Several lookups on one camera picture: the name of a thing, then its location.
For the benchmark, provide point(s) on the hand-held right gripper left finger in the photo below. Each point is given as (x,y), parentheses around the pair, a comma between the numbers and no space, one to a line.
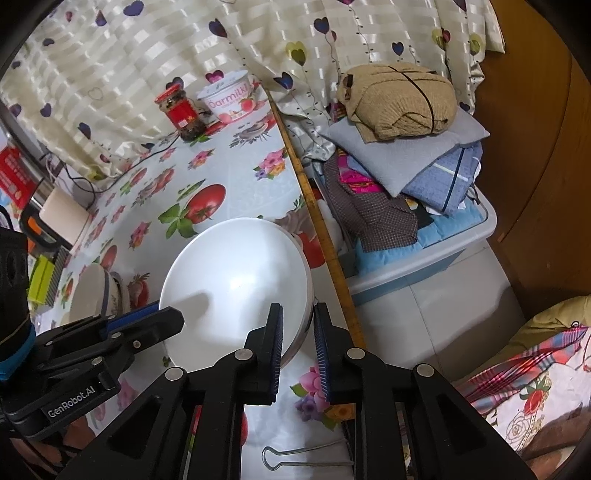
(276,341)

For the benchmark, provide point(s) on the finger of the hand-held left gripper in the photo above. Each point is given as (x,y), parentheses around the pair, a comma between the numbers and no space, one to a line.
(157,325)
(134,316)

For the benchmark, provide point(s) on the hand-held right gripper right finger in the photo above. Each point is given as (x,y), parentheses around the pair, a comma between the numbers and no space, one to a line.
(321,350)

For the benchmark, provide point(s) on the white bowl with blue rim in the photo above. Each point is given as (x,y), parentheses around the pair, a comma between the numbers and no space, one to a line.
(90,286)
(231,277)

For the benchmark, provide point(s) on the lime green box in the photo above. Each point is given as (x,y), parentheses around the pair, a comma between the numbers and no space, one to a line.
(41,277)

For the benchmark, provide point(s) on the plastic storage box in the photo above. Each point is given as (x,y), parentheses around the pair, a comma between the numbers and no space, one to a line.
(415,267)

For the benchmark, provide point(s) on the brown plaid shirt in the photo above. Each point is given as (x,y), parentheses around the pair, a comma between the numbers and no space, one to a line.
(369,217)

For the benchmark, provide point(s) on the pink patterned cloth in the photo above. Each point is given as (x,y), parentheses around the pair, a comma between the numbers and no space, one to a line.
(355,177)

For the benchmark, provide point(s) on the red packet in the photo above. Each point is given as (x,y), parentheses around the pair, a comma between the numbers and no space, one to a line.
(16,175)

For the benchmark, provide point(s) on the blue folded cloth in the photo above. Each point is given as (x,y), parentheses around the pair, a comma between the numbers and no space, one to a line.
(438,184)

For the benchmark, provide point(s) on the grey folded cloth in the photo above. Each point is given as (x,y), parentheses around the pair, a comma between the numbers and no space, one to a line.
(397,157)

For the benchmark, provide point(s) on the glass jar with red lid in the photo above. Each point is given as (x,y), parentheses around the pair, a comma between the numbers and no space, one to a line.
(182,113)

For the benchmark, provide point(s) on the red plaid cloth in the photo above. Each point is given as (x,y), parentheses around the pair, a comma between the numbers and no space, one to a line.
(531,364)

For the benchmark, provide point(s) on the floral printed cloth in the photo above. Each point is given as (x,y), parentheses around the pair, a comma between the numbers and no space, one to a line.
(545,406)

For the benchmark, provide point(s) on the yellow cloth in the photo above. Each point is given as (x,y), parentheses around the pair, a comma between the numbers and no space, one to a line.
(554,318)

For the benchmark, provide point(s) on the white yogurt tub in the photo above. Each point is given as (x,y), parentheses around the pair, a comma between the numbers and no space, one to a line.
(231,101)

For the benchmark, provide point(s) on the beige knit sweater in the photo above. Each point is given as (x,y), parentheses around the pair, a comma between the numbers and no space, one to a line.
(397,101)

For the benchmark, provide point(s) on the cream curtain with heart print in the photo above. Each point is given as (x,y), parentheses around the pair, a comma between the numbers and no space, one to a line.
(138,41)

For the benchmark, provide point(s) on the wooden wardrobe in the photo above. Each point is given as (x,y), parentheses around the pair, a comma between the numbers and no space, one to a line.
(545,161)

